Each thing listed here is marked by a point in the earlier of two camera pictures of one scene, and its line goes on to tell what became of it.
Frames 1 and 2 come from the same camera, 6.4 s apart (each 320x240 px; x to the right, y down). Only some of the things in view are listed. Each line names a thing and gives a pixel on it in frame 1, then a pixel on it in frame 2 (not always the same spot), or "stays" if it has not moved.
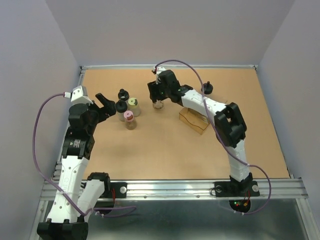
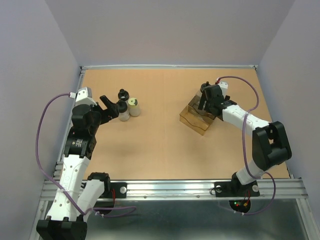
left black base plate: (120, 189) stays
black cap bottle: (123, 95) stays
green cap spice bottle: (133, 105) stays
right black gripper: (153, 87) → (202, 102)
